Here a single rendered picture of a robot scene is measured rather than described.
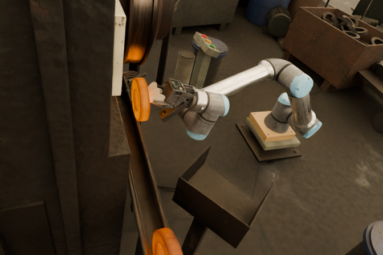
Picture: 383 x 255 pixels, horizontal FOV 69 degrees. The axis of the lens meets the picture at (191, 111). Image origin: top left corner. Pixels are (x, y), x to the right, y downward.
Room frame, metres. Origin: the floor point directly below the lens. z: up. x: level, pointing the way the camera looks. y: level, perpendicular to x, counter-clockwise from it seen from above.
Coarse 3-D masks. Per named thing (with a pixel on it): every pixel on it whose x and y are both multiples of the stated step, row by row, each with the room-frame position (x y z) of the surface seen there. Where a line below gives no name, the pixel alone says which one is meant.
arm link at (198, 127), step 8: (192, 112) 0.92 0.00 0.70; (184, 120) 0.92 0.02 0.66; (192, 120) 0.89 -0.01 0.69; (200, 120) 0.87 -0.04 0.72; (208, 120) 0.87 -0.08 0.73; (192, 128) 0.87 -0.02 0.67; (200, 128) 0.86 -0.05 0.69; (208, 128) 0.87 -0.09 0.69; (192, 136) 0.85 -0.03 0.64; (200, 136) 0.86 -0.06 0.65
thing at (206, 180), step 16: (192, 176) 0.67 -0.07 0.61; (208, 176) 0.69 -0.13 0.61; (176, 192) 0.56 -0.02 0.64; (192, 192) 0.54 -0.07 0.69; (208, 192) 0.63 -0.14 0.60; (224, 192) 0.65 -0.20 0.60; (240, 192) 0.67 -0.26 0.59; (192, 208) 0.53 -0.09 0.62; (208, 208) 0.51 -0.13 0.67; (224, 208) 0.50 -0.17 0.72; (240, 208) 0.60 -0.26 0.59; (256, 208) 0.63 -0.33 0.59; (192, 224) 0.60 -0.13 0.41; (208, 224) 0.50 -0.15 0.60; (224, 224) 0.49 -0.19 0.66; (240, 224) 0.47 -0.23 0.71; (192, 240) 0.59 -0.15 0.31; (240, 240) 0.46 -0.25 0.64
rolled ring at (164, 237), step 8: (160, 232) 0.35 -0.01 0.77; (168, 232) 0.35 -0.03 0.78; (152, 240) 0.37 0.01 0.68; (160, 240) 0.33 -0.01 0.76; (168, 240) 0.32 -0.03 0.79; (176, 240) 0.33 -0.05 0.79; (152, 248) 0.36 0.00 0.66; (160, 248) 0.35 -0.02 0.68; (168, 248) 0.30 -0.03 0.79; (176, 248) 0.31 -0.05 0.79
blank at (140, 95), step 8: (136, 80) 0.77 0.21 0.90; (144, 80) 0.77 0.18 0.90; (136, 88) 0.75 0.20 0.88; (144, 88) 0.74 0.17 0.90; (136, 96) 0.79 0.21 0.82; (144, 96) 0.72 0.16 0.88; (136, 104) 0.77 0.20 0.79; (144, 104) 0.70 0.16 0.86; (136, 112) 0.74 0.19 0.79; (144, 112) 0.70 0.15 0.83; (144, 120) 0.71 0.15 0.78
